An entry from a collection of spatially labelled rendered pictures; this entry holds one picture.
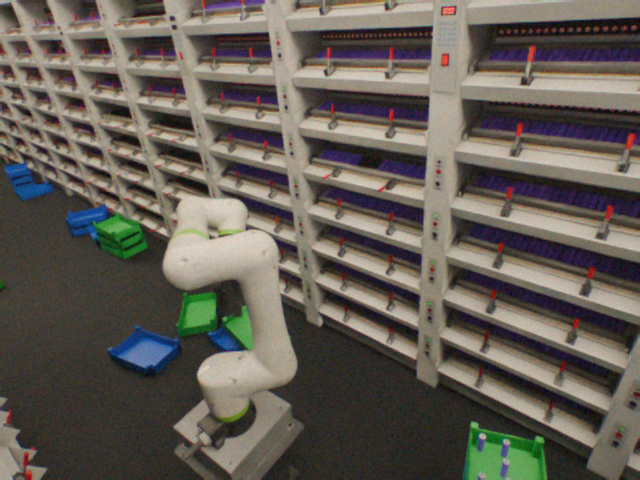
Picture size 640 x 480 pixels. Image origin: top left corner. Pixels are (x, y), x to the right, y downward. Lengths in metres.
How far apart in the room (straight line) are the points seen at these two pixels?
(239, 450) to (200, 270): 0.62
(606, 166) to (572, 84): 0.23
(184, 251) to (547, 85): 1.02
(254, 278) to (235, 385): 0.36
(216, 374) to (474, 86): 1.12
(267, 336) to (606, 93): 1.06
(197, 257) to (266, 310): 0.24
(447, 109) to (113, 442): 1.85
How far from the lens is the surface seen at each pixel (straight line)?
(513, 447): 1.50
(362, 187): 1.64
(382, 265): 1.81
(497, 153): 1.36
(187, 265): 1.04
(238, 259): 1.03
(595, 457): 1.89
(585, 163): 1.31
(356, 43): 1.73
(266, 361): 1.26
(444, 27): 1.35
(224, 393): 1.30
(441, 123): 1.39
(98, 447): 2.15
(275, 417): 1.45
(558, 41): 1.42
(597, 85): 1.27
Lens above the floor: 1.53
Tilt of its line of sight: 30 degrees down
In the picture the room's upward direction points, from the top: 5 degrees counter-clockwise
